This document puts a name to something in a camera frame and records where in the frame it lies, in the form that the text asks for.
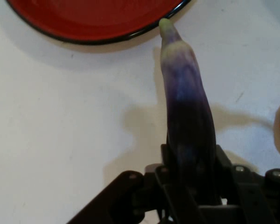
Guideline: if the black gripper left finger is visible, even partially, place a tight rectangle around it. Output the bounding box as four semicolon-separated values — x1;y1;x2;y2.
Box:
65;144;197;224

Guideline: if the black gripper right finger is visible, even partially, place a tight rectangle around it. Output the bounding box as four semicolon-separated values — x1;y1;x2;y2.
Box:
215;144;280;224

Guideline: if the purple toy eggplant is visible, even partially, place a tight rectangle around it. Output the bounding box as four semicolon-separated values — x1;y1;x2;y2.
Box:
159;18;219;210

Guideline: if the red plate with black rim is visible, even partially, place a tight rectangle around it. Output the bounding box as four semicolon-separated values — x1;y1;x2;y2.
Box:
6;0;193;46

